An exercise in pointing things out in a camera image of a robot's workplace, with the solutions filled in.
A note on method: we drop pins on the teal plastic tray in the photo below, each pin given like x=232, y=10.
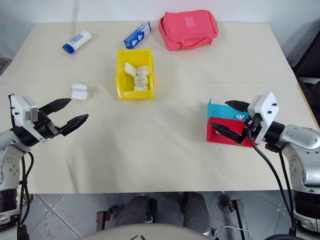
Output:
x=220, y=111

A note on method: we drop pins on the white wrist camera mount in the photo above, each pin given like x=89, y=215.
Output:
x=22, y=107
x=265, y=107

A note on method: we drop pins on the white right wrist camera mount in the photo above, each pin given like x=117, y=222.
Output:
x=265, y=107

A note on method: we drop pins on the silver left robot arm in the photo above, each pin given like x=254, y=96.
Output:
x=10, y=170

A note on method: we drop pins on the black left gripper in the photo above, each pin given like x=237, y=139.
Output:
x=48, y=127

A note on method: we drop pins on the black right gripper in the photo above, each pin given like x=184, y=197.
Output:
x=252, y=125

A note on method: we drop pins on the white earbud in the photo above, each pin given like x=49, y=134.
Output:
x=237, y=116
x=242, y=116

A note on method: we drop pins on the beige rounded shell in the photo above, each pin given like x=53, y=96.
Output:
x=150, y=232

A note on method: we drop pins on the yellow plastic bin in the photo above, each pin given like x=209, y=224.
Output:
x=136, y=95

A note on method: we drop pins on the pink fabric pouch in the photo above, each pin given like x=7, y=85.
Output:
x=187, y=30

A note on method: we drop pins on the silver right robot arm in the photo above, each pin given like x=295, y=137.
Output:
x=300, y=140

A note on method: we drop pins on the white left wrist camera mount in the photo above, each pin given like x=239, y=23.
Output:
x=22, y=107

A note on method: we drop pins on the rusty metal frame bar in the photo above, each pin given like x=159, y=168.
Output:
x=241, y=217
x=100, y=222

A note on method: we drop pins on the white bottle with blue cap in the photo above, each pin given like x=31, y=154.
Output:
x=77, y=41

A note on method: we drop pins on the white earbud charging case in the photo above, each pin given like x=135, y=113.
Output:
x=79, y=95

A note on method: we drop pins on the blue and white carton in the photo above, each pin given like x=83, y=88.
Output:
x=137, y=36

